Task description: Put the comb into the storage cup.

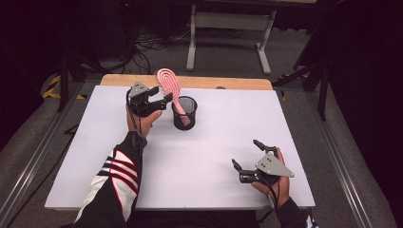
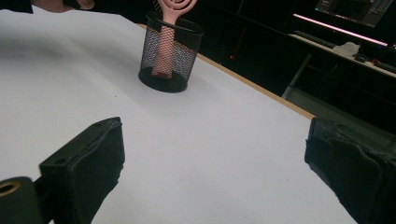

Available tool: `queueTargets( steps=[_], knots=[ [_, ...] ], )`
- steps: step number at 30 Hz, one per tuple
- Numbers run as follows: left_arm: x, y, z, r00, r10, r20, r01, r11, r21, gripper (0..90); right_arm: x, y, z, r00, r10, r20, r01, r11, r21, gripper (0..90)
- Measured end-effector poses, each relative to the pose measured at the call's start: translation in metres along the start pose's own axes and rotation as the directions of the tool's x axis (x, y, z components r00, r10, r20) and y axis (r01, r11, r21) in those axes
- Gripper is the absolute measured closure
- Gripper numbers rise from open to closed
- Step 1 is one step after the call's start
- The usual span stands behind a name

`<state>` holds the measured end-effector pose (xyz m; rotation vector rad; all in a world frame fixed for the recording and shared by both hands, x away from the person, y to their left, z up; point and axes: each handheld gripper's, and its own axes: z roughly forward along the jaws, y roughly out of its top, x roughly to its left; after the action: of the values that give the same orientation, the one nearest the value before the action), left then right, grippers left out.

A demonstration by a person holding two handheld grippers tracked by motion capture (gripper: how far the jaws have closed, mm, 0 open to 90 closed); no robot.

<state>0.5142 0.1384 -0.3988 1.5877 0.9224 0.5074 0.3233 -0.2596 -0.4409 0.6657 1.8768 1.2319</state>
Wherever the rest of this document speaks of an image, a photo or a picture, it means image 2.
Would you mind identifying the pink light strip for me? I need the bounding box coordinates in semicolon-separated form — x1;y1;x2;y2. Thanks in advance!
292;12;390;48

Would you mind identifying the white metal frame desk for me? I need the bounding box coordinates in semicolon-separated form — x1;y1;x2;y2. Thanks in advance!
281;31;396;105

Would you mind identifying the black mesh pen holder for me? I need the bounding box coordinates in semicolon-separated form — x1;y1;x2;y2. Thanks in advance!
137;11;205;94

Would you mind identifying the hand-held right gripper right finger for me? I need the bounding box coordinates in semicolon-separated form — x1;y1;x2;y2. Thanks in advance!
304;116;396;224

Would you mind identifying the computer monitor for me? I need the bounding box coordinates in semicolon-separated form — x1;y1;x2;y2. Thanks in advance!
314;0;395;29

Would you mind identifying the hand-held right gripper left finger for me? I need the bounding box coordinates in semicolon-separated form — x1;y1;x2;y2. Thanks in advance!
39;116;126;224

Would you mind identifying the pink hairbrush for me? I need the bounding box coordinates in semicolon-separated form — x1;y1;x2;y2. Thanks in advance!
150;0;199;79

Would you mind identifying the dark keyboard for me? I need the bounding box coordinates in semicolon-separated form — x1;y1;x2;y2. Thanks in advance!
293;29;339;49

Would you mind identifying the white crumpled cloth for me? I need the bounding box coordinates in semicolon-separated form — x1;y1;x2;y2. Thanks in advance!
331;41;361;58

